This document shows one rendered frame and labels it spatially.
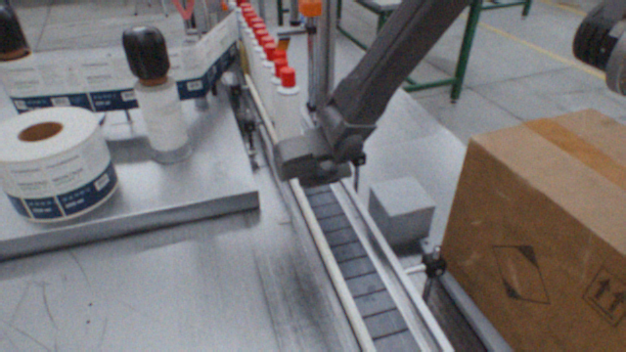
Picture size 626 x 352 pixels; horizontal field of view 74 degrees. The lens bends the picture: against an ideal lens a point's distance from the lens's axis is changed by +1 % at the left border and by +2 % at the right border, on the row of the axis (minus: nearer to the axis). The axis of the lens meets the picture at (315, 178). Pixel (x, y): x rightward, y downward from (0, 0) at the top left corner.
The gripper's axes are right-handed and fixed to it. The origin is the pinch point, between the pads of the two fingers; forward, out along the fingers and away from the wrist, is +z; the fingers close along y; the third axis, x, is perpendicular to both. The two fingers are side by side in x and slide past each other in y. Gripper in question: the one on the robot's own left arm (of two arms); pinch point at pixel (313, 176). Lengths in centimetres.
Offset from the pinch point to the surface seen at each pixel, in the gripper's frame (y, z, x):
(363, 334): 3.9, -20.6, 27.9
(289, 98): 0.2, 3.0, -18.9
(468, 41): -164, 141, -100
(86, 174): 42.4, 5.5, -10.2
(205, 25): 11, 40, -63
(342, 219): -3.4, -1.3, 10.0
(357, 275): -0.7, -10.0, 20.5
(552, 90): -249, 173, -67
